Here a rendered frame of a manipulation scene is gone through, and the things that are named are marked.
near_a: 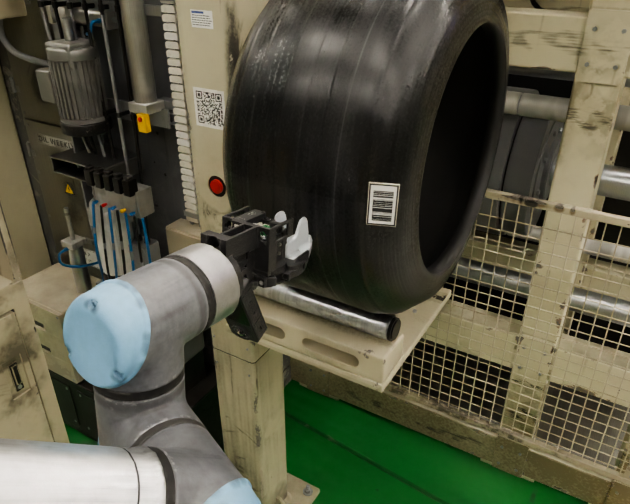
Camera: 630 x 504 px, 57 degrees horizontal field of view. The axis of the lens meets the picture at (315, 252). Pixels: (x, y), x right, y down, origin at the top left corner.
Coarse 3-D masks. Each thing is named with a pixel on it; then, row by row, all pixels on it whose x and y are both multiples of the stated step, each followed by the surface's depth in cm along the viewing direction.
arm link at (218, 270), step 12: (180, 252) 62; (192, 252) 62; (204, 252) 62; (216, 252) 63; (204, 264) 60; (216, 264) 61; (228, 264) 62; (216, 276) 60; (228, 276) 62; (216, 288) 60; (228, 288) 62; (216, 300) 60; (228, 300) 62; (216, 312) 61; (228, 312) 63
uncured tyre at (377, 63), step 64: (320, 0) 80; (384, 0) 76; (448, 0) 78; (256, 64) 81; (320, 64) 77; (384, 64) 74; (448, 64) 79; (256, 128) 81; (320, 128) 76; (384, 128) 74; (448, 128) 126; (256, 192) 85; (320, 192) 79; (448, 192) 126; (320, 256) 85; (384, 256) 82; (448, 256) 109
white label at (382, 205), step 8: (376, 184) 75; (384, 184) 75; (392, 184) 75; (368, 192) 76; (376, 192) 76; (384, 192) 76; (392, 192) 75; (368, 200) 76; (376, 200) 76; (384, 200) 76; (392, 200) 76; (368, 208) 77; (376, 208) 77; (384, 208) 77; (392, 208) 76; (368, 216) 77; (376, 216) 77; (384, 216) 77; (392, 216) 77; (368, 224) 78; (376, 224) 78; (384, 224) 78; (392, 224) 77
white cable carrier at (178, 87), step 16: (160, 0) 107; (176, 16) 108; (176, 32) 112; (176, 48) 110; (176, 64) 112; (176, 80) 114; (176, 96) 115; (176, 112) 117; (176, 128) 119; (192, 176) 123; (192, 192) 125; (192, 208) 127
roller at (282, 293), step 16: (256, 288) 114; (272, 288) 112; (288, 288) 111; (288, 304) 112; (304, 304) 109; (320, 304) 108; (336, 304) 106; (336, 320) 107; (352, 320) 104; (368, 320) 103; (384, 320) 102; (384, 336) 102
